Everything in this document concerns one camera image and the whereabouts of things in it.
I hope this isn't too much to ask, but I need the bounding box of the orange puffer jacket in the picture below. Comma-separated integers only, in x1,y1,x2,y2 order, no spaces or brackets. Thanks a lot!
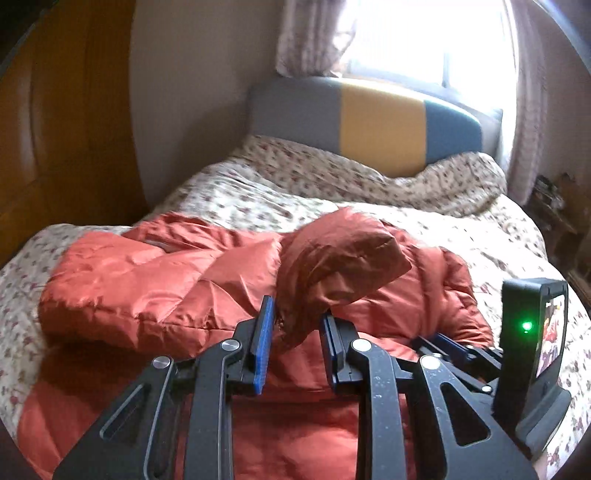
17,208,493,479

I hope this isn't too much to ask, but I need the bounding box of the cluttered wooden nightstand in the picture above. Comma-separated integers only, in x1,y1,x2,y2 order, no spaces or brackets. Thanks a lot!
526,172,591,287

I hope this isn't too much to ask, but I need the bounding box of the floral bed quilt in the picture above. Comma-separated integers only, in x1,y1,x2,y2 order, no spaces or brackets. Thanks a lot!
0,134,591,480

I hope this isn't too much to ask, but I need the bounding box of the grey yellow blue headboard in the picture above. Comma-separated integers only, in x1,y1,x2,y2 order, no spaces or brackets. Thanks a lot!
249,77,486,178

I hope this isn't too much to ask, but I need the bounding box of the window with bright light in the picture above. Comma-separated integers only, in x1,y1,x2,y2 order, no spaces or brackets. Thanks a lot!
338,1,515,96

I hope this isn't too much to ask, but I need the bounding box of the brown wooden wardrobe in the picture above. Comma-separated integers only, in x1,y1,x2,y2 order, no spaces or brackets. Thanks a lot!
1,1,147,263

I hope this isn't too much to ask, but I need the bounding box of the pink patterned curtain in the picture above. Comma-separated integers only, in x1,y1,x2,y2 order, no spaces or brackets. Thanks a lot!
276,0,355,78

